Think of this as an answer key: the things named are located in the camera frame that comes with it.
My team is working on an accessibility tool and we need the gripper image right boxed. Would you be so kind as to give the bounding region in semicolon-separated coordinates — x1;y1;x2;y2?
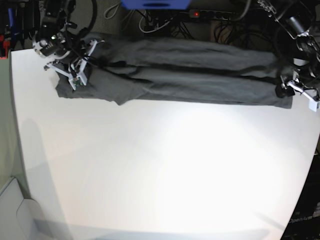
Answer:
275;71;320;102

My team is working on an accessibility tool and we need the red clamp at table corner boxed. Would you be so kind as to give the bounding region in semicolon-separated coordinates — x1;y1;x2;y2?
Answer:
0;34;11;60

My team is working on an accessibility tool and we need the black power strip red light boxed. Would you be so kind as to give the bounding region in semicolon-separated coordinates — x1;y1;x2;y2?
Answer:
188;9;237;21

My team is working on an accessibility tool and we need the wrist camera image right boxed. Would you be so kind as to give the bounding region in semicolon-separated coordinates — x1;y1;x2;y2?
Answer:
308;99;320;112

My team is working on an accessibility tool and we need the blue box at top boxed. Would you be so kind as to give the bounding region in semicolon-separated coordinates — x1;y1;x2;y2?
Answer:
120;0;191;10

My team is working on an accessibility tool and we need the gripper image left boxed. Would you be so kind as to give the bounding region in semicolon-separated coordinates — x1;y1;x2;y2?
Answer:
32;33;104;80

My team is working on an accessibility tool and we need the white cable on floor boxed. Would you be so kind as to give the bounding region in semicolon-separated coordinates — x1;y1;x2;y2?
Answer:
138;14;172;34

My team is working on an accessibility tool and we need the dark grey t-shirt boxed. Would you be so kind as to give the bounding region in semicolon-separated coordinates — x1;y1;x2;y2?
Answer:
55;33;293;109

